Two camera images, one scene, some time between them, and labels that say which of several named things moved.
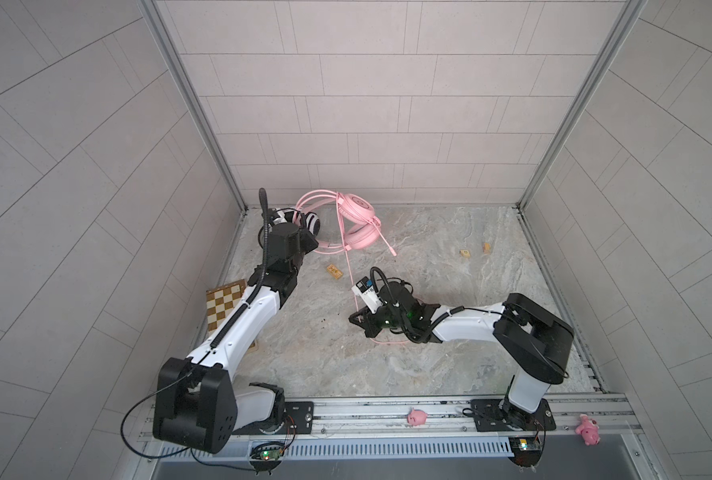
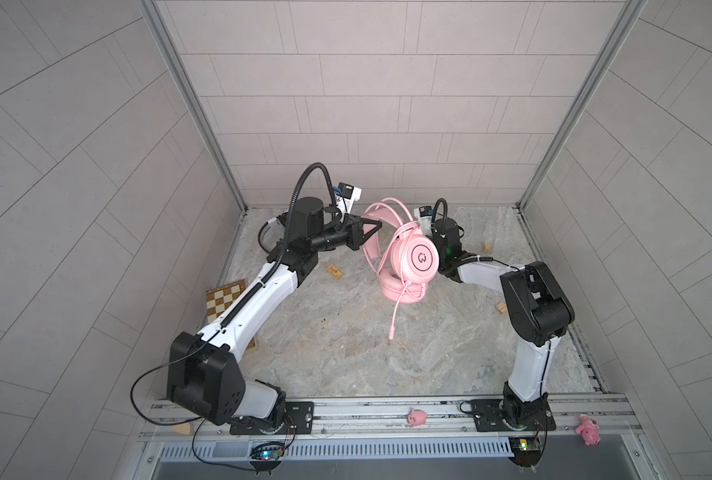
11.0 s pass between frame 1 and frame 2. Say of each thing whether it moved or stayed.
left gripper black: moved
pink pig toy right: stayed
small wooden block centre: stayed
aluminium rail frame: stayed
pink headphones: moved
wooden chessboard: stayed
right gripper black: moved
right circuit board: stayed
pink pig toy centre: stayed
